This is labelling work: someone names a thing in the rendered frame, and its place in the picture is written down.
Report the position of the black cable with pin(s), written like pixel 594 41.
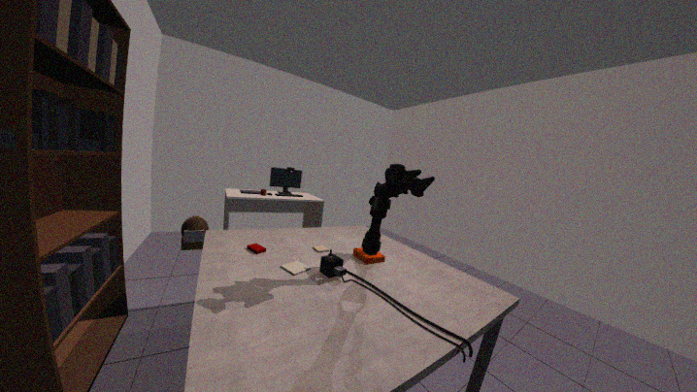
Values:
pixel 340 271

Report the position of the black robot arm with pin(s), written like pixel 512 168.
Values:
pixel 380 204

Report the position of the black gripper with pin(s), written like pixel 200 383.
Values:
pixel 398 182

